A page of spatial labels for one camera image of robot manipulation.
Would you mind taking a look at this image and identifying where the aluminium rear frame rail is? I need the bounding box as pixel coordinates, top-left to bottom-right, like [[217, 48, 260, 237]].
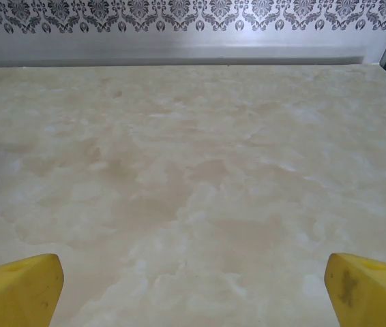
[[0, 42, 366, 67]]

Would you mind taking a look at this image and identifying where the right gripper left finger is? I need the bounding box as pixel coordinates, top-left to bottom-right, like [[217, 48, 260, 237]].
[[0, 253, 65, 327]]

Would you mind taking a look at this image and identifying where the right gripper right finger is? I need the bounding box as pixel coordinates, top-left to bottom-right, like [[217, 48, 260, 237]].
[[325, 252, 386, 327]]

